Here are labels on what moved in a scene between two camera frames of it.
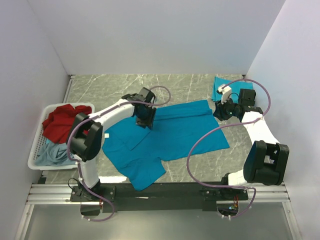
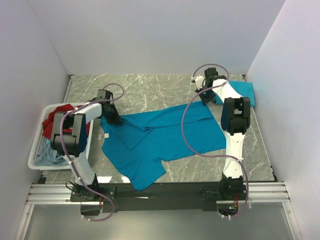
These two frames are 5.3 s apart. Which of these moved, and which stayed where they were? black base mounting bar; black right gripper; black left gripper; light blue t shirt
Moved: black left gripper; black right gripper
Stayed: black base mounting bar; light blue t shirt
